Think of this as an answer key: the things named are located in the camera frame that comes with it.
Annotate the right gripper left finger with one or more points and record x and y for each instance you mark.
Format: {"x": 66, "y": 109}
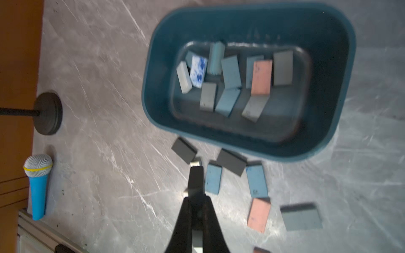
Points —
{"x": 181, "y": 239}

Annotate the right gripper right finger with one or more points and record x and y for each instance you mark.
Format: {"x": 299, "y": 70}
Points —
{"x": 213, "y": 239}

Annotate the white blue stained eraser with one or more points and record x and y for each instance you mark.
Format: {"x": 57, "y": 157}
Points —
{"x": 198, "y": 70}

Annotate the pink eraser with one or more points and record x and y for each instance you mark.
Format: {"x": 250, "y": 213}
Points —
{"x": 262, "y": 77}
{"x": 259, "y": 214}

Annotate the teal eraser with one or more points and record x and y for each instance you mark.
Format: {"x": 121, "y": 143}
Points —
{"x": 216, "y": 54}

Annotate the pink eraser low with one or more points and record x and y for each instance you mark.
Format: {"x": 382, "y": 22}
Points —
{"x": 260, "y": 250}

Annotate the black eraser low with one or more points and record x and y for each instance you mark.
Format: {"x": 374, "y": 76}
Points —
{"x": 196, "y": 195}

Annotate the grey green eraser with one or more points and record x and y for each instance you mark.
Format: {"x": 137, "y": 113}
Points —
{"x": 208, "y": 95}

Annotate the blue eraser beside dark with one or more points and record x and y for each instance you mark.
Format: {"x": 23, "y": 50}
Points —
{"x": 257, "y": 181}

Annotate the white sleeved eraser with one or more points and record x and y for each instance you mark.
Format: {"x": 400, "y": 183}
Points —
{"x": 196, "y": 163}

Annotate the dark grey eraser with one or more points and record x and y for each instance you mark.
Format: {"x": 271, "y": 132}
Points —
{"x": 232, "y": 161}
{"x": 184, "y": 150}

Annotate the dark grey eraser upper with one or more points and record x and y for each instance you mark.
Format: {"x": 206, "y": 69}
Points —
{"x": 184, "y": 150}

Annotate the teal plastic storage box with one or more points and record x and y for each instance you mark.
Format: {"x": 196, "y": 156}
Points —
{"x": 299, "y": 119}

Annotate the black round microphone base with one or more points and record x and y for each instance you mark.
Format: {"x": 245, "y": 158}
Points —
{"x": 51, "y": 113}

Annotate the aluminium front rail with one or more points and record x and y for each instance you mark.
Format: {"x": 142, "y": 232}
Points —
{"x": 36, "y": 236}

